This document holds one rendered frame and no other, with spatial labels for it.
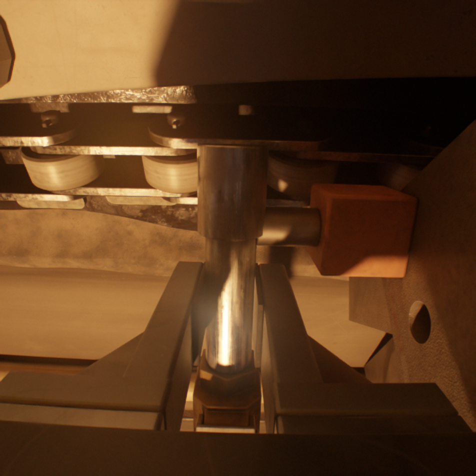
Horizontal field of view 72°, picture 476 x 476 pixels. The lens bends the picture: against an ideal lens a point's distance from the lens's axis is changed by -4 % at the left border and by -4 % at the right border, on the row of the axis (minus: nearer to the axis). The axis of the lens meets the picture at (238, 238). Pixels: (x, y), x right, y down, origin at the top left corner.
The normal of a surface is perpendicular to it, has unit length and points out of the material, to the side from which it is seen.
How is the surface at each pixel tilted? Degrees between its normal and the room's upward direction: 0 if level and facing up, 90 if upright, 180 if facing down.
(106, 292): 0
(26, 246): 48
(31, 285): 0
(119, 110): 0
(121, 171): 90
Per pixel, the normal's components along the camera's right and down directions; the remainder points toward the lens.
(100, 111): -0.02, 0.67
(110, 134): 0.02, -0.74
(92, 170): 0.90, 0.31
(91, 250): 0.01, -0.12
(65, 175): 0.41, 0.62
